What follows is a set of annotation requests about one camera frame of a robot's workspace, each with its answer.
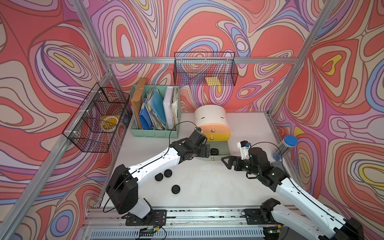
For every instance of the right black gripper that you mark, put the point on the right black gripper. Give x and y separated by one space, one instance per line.
237 159

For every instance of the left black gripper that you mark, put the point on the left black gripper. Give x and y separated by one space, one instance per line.
205 149

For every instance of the yellow drawer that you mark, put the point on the yellow drawer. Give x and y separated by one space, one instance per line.
218 137

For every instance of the green bottom drawer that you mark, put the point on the green bottom drawer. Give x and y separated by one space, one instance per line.
223 148

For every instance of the white three-drawer cabinet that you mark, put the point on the white three-drawer cabinet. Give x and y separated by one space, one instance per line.
210 114

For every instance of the black oblong earphone case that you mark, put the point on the black oblong earphone case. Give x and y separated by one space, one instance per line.
214 152

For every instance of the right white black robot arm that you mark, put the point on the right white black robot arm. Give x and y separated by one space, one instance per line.
318 222

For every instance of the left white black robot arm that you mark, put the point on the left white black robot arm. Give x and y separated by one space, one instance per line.
123 187

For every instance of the green file organizer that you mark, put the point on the green file organizer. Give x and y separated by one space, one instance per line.
176 110

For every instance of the white binder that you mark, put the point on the white binder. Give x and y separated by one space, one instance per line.
167 103

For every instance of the blue-capped clear tube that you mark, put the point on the blue-capped clear tube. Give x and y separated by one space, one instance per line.
286 145

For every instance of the blue folder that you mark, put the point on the blue folder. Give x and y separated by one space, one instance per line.
145 119

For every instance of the yellow sticky note pad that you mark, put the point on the yellow sticky note pad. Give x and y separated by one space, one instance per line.
213 81

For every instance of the teal folder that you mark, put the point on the teal folder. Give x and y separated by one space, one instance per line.
155 104

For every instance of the brown folder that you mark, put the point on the brown folder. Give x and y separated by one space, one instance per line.
137 100

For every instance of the yellow tape roll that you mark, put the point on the yellow tape roll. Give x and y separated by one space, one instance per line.
109 123

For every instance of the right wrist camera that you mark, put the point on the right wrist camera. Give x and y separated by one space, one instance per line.
244 147

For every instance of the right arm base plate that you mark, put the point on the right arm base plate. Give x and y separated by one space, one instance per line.
258 217

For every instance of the rear black wire basket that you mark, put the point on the rear black wire basket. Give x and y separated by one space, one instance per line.
191 68

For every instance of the black wire basket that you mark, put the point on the black wire basket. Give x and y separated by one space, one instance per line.
84 132
191 68

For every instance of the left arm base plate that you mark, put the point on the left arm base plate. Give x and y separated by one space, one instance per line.
153 218

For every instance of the left black wire basket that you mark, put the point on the left black wire basket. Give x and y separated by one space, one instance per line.
84 132

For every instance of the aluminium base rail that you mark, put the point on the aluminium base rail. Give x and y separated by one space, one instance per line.
188 223

